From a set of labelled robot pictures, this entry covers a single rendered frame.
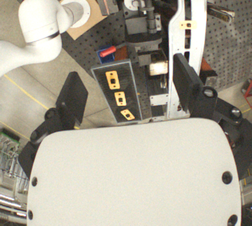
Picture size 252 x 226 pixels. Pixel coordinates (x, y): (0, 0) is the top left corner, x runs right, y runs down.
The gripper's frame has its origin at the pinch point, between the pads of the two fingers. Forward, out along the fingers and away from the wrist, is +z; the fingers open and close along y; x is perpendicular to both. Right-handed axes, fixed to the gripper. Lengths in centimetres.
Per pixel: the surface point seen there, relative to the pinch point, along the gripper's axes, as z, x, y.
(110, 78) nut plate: 28.4, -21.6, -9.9
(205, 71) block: 47, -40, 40
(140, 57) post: 34.9, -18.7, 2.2
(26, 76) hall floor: 145, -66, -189
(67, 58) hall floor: 145, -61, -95
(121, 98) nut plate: 27.9, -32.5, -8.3
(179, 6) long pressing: 44.3, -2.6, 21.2
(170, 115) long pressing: 45, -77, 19
